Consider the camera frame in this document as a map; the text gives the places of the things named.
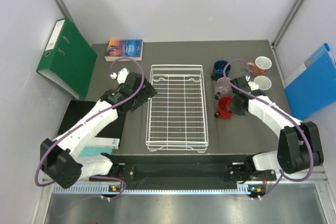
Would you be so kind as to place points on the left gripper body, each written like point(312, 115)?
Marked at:
point(141, 97)

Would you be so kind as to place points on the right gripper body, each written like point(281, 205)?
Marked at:
point(234, 108)

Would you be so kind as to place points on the red mug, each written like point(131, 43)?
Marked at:
point(222, 110)

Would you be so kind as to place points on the lilac mug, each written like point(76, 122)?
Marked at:
point(223, 88)

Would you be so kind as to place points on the light blue floral mug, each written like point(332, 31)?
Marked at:
point(263, 82)

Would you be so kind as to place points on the pink floral mug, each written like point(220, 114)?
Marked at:
point(260, 66)

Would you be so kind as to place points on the dark blue mug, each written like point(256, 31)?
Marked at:
point(218, 68)

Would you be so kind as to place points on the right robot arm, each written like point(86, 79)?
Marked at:
point(299, 143)

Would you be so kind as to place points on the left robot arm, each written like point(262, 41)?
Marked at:
point(60, 158)

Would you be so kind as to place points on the paperback book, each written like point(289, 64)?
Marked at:
point(124, 48)

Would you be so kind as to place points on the black box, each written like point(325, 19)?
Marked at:
point(109, 137)

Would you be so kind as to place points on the green lever arch binder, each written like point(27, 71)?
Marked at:
point(68, 60)

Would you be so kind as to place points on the blue folder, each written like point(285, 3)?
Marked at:
point(312, 86)

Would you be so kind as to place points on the teal notebook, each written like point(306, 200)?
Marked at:
point(94, 151)

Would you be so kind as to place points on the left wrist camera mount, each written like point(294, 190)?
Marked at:
point(121, 76)

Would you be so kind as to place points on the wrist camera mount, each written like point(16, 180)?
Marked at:
point(252, 85)
point(121, 76)

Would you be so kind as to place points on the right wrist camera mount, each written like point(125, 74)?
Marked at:
point(252, 85)

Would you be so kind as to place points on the white wire dish rack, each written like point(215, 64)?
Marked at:
point(177, 114)

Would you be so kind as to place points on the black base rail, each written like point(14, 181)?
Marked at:
point(184, 171)

